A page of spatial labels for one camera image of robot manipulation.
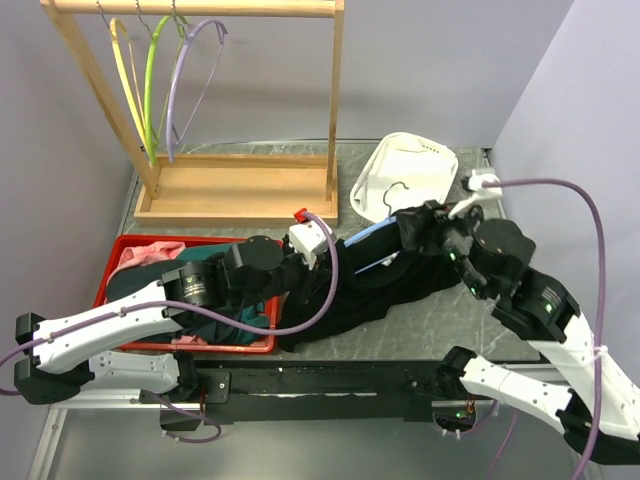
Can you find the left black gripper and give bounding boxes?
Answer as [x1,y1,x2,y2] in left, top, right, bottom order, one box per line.
[233,232,335,310]

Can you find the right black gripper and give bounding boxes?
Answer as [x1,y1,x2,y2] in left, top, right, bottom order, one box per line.
[393,196,490,298]

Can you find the blue hanger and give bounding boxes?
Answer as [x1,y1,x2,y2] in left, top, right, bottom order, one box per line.
[344,181,409,274]

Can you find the black shorts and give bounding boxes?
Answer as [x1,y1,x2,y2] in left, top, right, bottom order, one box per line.
[277,223,460,352]

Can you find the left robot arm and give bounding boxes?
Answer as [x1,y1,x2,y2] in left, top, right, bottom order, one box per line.
[1,236,336,405]

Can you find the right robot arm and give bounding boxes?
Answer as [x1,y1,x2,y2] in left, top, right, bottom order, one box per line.
[419,201,639,465]

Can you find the wooden hanger rack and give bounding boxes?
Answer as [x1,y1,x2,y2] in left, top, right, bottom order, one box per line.
[42,1,344,227]

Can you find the green hanger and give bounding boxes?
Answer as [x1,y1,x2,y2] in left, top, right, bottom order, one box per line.
[143,15,188,166]

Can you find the yellow hanger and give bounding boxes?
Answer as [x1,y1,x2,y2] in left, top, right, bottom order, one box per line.
[109,18,148,152]

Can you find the purple hanger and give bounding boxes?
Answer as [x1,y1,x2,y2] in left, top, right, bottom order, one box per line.
[165,18,228,164]

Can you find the teal green garment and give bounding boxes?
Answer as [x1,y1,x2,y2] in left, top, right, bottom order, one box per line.
[105,241,261,346]

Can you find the white laundry basket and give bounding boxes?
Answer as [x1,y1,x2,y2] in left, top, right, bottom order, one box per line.
[349,132,459,223]

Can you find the pink garment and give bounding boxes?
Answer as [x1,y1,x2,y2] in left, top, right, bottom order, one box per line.
[117,241,208,347]

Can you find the red plastic bin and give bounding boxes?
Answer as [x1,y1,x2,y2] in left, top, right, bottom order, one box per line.
[94,234,276,355]

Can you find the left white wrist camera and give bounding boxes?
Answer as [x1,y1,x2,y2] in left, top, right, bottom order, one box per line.
[288,208,333,270]

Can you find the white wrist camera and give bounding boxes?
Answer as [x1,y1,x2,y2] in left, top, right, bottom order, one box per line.
[288,208,333,270]
[448,168,503,219]

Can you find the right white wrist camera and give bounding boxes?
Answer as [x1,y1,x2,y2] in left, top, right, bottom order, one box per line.
[448,168,503,219]

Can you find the aluminium frame rail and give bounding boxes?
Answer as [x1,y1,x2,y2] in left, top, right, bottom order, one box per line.
[27,367,166,480]

